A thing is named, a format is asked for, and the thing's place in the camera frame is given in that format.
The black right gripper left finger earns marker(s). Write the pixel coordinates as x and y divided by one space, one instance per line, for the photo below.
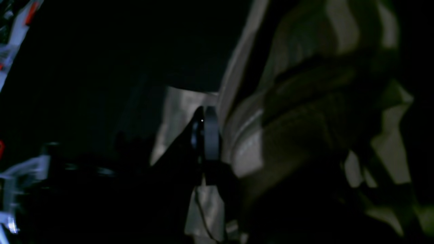
92 200

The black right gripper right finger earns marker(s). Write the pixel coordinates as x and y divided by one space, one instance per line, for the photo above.
314 205

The camouflage t-shirt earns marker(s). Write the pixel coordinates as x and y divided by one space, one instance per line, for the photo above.
314 80

